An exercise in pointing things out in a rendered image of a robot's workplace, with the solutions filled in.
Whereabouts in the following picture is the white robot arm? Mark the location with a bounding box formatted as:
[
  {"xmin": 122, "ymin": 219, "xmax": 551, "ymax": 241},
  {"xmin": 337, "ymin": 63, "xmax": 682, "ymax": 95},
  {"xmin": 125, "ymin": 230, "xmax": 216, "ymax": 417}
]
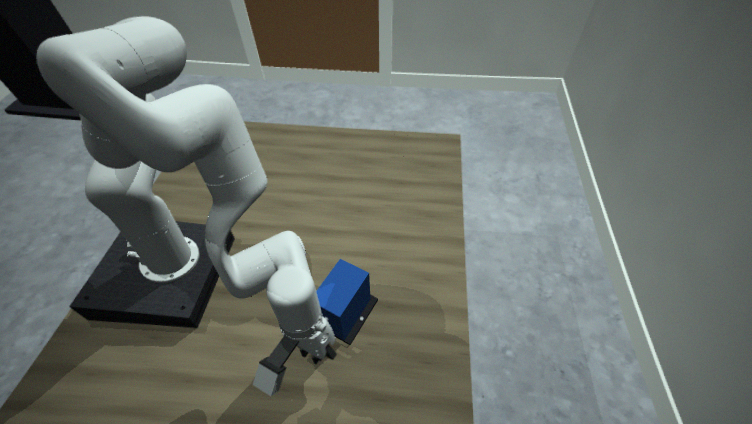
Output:
[{"xmin": 37, "ymin": 17, "xmax": 326, "ymax": 396}]

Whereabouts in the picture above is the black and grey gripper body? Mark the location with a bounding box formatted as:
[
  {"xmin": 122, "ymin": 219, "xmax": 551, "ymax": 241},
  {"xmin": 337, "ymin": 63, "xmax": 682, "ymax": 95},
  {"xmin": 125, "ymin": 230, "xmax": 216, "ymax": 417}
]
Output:
[{"xmin": 279, "ymin": 316, "xmax": 335, "ymax": 359}]

